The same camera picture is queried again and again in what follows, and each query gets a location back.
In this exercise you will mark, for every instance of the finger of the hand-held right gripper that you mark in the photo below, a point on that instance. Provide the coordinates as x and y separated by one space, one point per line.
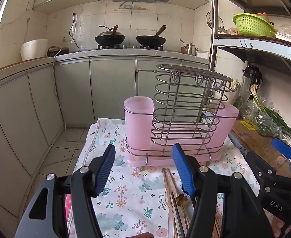
257 164
283 147

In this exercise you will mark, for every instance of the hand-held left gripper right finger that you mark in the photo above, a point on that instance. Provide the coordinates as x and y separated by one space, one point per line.
184 172

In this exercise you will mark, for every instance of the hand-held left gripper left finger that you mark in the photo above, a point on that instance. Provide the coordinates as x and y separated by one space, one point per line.
105 172

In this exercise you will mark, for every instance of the brown wooden chopstick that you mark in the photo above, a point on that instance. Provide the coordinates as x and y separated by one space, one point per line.
167 191
173 186

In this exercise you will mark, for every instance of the dark thin chopstick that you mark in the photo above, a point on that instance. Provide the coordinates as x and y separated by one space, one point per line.
179 218

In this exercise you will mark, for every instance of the round pink plastic cup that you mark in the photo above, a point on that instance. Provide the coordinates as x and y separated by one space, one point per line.
138 125

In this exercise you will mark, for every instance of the cardboard box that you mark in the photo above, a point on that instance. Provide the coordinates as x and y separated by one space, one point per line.
259 148

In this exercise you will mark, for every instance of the pink plastic drip tray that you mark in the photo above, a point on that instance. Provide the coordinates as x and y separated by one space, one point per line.
160 162

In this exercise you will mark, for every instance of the plastic bag of greens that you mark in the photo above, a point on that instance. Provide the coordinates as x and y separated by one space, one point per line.
264 126

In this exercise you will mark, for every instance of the floral printed cloth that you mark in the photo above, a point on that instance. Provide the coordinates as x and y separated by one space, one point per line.
130 191

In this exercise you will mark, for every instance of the scallions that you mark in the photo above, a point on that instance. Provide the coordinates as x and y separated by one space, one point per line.
272 112

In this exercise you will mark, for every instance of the black blender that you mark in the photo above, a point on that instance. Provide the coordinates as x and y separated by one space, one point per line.
252 75

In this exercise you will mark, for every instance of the grey kitchen base cabinets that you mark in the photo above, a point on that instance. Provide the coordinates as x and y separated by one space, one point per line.
73 91

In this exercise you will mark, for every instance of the white tray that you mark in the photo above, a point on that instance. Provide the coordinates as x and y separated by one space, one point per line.
289 36

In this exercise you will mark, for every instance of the white lidded container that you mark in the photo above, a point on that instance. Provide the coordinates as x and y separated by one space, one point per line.
202 54

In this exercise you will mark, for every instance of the brown pot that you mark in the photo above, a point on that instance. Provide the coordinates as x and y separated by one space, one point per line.
183 50

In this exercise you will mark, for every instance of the steel kettle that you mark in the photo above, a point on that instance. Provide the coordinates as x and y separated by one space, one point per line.
190 49

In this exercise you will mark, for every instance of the green plastic basket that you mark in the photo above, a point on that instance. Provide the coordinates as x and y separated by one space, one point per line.
253 26

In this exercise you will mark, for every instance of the gas stove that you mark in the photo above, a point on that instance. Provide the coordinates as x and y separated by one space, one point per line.
130 46

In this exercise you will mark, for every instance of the dark basket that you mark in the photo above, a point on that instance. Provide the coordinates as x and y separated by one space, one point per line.
58 52

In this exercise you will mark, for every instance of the black wok with lid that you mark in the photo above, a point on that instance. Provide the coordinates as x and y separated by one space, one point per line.
109 39

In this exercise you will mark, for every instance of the metal shelf rack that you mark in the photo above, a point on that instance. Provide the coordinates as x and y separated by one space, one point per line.
213 29

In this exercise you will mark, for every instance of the white round container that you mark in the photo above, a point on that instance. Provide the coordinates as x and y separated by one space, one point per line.
33 50

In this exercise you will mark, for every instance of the metal skimmer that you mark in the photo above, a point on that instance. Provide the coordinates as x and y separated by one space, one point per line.
209 19

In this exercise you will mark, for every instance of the clear wall shelf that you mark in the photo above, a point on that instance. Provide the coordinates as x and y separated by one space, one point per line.
131 7

